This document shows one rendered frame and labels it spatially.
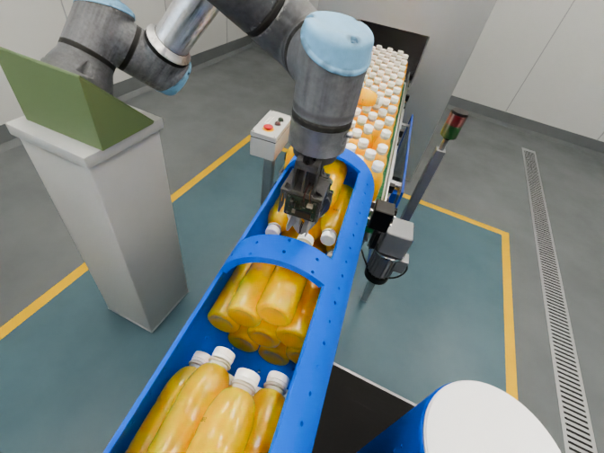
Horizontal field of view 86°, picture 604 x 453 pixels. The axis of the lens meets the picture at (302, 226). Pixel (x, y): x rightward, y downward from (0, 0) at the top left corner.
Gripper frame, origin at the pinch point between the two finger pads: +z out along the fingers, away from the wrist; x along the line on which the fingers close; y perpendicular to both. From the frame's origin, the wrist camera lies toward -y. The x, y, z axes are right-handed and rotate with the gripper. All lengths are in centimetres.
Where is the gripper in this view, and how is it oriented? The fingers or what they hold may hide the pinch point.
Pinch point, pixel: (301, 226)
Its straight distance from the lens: 65.8
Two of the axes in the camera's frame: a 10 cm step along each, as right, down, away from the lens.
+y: -3.0, 6.4, -7.1
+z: -1.5, 7.0, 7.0
